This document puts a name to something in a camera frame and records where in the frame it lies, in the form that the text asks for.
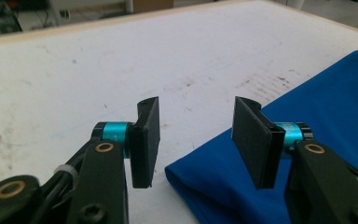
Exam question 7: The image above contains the blue t-shirt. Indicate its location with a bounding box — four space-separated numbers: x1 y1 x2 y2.
164 49 358 224

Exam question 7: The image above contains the brown cardboard box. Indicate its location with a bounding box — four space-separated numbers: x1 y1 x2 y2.
132 0 174 13

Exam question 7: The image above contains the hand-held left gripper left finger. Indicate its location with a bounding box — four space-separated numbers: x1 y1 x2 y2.
102 96 161 189

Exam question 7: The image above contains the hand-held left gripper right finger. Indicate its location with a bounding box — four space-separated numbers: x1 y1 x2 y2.
231 95 304 189

